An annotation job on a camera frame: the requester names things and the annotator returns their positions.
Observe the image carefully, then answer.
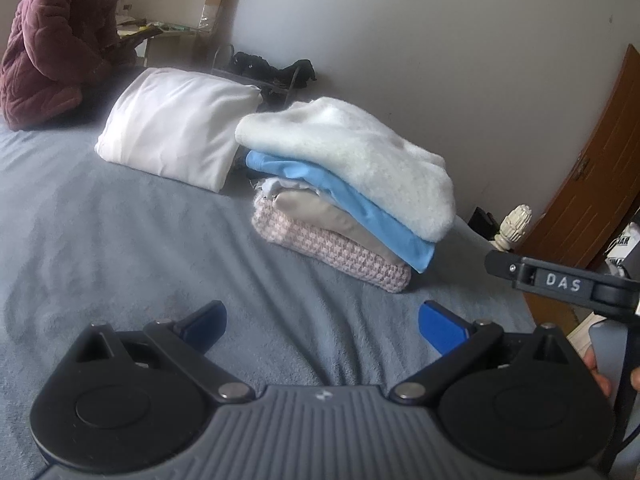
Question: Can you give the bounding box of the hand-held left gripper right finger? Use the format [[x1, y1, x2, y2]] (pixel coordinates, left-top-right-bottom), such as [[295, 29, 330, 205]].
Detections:
[[389, 300, 574, 404]]

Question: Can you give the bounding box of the white folded garment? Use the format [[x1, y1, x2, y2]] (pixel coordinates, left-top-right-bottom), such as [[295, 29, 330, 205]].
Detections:
[[257, 176, 321, 206]]

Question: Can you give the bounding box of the white paper sheet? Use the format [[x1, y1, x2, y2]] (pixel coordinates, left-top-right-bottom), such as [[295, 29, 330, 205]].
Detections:
[[567, 312, 601, 356]]

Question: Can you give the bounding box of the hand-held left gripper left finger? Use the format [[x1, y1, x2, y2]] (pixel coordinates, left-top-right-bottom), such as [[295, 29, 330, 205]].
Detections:
[[74, 300, 257, 404]]

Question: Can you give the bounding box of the beige folded garment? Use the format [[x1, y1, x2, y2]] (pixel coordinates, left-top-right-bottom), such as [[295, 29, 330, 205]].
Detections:
[[272, 189, 406, 265]]

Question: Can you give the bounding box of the pink houndstooth knit garment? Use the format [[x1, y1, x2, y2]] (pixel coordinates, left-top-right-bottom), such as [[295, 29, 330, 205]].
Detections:
[[251, 195, 413, 293]]

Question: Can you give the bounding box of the white printed bag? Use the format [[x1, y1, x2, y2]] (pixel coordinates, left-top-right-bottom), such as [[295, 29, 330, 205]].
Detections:
[[605, 222, 640, 276]]

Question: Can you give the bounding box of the cream bedpost finial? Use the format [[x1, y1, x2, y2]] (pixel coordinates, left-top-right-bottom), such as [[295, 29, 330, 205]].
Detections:
[[489, 204, 533, 253]]

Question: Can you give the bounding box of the cluttered desk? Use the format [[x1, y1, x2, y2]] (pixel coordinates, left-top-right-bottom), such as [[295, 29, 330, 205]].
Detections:
[[115, 5, 211, 68]]

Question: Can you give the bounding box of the black clothes heap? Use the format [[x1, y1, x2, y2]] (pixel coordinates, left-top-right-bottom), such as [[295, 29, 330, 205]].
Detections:
[[232, 51, 318, 91]]

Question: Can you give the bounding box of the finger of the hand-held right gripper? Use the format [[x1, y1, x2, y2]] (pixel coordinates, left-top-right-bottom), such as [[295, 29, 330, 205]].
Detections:
[[484, 250, 523, 288]]

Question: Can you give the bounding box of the brown wooden door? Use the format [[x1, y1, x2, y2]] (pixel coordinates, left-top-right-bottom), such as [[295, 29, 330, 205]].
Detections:
[[510, 44, 640, 331]]

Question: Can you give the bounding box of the black metal rack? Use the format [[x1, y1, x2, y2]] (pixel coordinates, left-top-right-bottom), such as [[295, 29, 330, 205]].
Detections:
[[210, 44, 296, 106]]

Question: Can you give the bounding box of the white pillow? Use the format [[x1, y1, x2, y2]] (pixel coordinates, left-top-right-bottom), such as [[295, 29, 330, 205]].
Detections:
[[95, 66, 262, 193]]

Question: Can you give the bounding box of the small black object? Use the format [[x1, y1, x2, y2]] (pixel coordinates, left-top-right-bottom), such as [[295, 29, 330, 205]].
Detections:
[[469, 206, 503, 243]]

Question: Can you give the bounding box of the light blue folded garment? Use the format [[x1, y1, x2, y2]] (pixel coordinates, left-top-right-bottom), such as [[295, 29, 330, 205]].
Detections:
[[245, 150, 436, 273]]

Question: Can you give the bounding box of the person's right hand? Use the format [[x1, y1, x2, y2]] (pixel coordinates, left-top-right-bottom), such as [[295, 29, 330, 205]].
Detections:
[[582, 347, 640, 398]]

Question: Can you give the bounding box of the cream fuzzy sweater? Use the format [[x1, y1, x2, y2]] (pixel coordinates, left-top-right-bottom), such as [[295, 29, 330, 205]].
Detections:
[[235, 96, 457, 242]]

